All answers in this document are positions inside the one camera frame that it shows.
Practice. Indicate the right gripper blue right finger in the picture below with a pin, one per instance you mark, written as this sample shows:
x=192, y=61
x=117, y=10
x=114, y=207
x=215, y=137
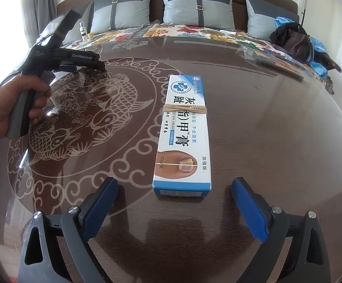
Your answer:
x=307, y=259

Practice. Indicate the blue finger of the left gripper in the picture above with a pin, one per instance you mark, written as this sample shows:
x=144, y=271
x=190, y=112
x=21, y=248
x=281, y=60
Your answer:
x=64, y=68
x=93, y=65

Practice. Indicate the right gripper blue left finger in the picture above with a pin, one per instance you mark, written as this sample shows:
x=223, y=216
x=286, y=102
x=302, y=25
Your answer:
x=41, y=258

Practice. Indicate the blue white ointment box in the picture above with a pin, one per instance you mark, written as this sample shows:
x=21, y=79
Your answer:
x=183, y=165

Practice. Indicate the person left hand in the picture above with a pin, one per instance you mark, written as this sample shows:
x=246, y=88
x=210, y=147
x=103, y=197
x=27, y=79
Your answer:
x=11, y=91

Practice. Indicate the grey pillow far left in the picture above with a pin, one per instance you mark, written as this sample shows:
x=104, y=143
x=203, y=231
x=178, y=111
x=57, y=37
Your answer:
x=86, y=11

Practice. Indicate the grey pillow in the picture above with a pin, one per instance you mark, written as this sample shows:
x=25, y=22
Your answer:
x=261, y=18
x=119, y=14
x=217, y=14
x=86, y=11

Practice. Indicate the white spray bottle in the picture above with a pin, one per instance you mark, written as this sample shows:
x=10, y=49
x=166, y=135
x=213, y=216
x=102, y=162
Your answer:
x=83, y=31

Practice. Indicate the grey curtain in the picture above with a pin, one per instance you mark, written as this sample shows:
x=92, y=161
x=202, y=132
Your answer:
x=36, y=15

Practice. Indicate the floral bench cushion cover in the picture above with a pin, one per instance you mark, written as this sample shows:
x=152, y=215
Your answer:
x=156, y=29

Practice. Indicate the grey pillow far right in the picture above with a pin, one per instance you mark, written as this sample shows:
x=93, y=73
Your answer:
x=261, y=18

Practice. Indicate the dark brown handbag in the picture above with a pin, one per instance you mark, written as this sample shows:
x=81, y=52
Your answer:
x=294, y=40

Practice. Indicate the blue clothing pile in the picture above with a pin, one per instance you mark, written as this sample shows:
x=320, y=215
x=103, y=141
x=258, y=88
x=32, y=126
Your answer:
x=322, y=62

